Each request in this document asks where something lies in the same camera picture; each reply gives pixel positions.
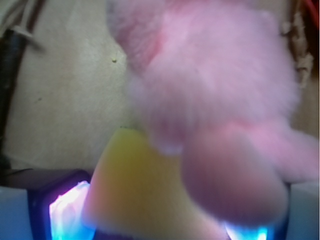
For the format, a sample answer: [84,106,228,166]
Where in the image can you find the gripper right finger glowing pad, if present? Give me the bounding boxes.
[226,181,320,240]

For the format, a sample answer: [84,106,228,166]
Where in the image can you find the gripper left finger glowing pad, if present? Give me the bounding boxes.
[0,169,95,240]

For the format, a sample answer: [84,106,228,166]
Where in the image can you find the yellow sponge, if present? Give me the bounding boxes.
[83,128,228,240]

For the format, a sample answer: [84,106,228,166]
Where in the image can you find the pink plush bunny toy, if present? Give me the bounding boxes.
[106,0,320,227]

